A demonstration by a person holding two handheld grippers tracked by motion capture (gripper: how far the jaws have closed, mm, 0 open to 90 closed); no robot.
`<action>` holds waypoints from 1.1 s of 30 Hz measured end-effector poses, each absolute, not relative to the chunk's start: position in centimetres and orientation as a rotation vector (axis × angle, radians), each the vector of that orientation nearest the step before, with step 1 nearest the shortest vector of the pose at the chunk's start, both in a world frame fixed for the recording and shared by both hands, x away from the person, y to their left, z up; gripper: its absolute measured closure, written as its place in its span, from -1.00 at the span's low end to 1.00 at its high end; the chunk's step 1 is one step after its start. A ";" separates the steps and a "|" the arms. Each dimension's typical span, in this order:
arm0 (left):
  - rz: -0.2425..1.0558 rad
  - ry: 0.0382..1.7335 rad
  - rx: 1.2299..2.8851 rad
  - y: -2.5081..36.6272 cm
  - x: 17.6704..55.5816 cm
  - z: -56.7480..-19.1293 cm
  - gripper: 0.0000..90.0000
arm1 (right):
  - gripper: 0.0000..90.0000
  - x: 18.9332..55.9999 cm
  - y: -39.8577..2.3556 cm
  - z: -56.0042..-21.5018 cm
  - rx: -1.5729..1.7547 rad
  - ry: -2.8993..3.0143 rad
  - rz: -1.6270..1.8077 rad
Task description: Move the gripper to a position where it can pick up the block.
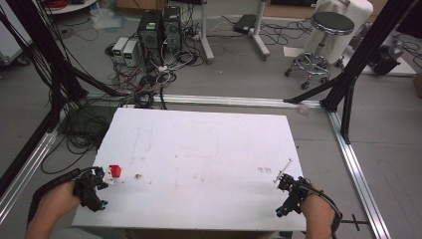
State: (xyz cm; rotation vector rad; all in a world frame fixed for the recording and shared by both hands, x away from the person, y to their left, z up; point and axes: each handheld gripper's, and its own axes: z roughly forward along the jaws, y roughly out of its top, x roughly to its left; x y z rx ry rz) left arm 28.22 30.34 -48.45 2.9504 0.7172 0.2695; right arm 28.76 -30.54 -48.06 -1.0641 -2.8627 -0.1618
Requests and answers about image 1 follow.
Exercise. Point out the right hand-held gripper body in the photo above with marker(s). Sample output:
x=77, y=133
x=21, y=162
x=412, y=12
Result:
x=295, y=197

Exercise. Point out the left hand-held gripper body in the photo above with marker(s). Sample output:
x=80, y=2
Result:
x=89, y=192

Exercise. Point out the thin white stick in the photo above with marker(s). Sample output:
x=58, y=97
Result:
x=283, y=171

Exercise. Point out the small red block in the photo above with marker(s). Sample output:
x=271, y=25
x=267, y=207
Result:
x=114, y=172

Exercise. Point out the person's right hand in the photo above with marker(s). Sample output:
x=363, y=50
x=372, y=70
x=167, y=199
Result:
x=316, y=207

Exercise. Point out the person's left hand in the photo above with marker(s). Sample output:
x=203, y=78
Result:
x=61, y=199

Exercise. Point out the small clear plastic piece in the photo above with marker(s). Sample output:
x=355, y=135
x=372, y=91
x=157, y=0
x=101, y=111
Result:
x=306, y=110

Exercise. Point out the white power supply unit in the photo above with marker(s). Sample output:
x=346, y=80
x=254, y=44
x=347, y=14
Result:
x=118, y=48
x=130, y=53

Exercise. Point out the white stand leg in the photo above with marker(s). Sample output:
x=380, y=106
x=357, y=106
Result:
x=206, y=40
x=260, y=36

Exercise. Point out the large black computer tower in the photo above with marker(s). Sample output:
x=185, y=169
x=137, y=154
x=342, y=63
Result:
x=151, y=33

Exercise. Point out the clear plastic bag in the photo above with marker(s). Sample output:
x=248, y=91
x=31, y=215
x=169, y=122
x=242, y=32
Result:
x=107, y=18

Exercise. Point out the black equipment on floor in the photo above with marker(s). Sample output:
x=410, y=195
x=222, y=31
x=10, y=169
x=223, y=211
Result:
x=386, y=59

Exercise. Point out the flat black box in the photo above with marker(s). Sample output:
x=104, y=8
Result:
x=244, y=24

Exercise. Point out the slim black computer tower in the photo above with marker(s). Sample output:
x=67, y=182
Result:
x=172, y=28

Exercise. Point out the round black chrome stool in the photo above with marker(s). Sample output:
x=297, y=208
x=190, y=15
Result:
x=331, y=23

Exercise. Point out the white floor board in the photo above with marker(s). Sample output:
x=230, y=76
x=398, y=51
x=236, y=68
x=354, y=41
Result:
x=406, y=68

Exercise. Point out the round white table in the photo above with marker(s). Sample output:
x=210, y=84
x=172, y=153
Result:
x=71, y=6

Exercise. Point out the black upright frame brace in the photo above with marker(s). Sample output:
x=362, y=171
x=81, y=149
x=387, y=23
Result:
x=347, y=113

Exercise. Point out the black slanted frame brace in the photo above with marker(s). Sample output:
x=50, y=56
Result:
x=315, y=89

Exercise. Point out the long aluminium floor rail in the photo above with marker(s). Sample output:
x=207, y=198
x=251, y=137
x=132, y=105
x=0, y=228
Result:
x=232, y=100

